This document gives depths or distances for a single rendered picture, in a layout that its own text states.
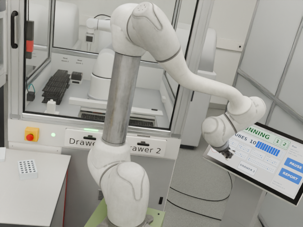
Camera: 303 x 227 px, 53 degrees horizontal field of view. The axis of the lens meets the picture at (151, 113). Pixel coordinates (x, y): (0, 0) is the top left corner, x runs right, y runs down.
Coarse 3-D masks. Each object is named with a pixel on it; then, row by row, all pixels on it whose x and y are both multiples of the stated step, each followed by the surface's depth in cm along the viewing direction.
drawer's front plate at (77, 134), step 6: (66, 132) 179; (72, 132) 179; (78, 132) 179; (84, 132) 179; (90, 132) 180; (96, 132) 181; (102, 132) 182; (66, 138) 180; (78, 138) 181; (96, 138) 182; (66, 144) 182; (72, 144) 182; (78, 144) 182; (84, 144) 183
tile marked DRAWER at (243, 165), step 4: (240, 164) 160; (244, 164) 159; (248, 164) 158; (240, 168) 159; (244, 168) 158; (248, 168) 157; (252, 168) 157; (256, 168) 156; (248, 172) 156; (252, 172) 156
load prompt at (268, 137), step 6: (252, 126) 166; (246, 132) 166; (252, 132) 165; (258, 132) 164; (264, 132) 162; (264, 138) 161; (270, 138) 160; (276, 138) 159; (282, 138) 158; (276, 144) 157; (282, 144) 156; (288, 144) 155
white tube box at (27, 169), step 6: (18, 162) 163; (24, 162) 165; (30, 162) 165; (18, 168) 159; (24, 168) 159; (30, 168) 160; (36, 168) 160; (24, 174) 155; (30, 174) 157; (36, 174) 158
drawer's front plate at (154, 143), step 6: (126, 138) 183; (132, 138) 184; (138, 138) 184; (144, 138) 185; (150, 138) 186; (132, 144) 185; (150, 144) 186; (156, 144) 186; (162, 144) 187; (132, 150) 187; (144, 150) 188; (156, 150) 188; (162, 150) 189; (162, 156) 190
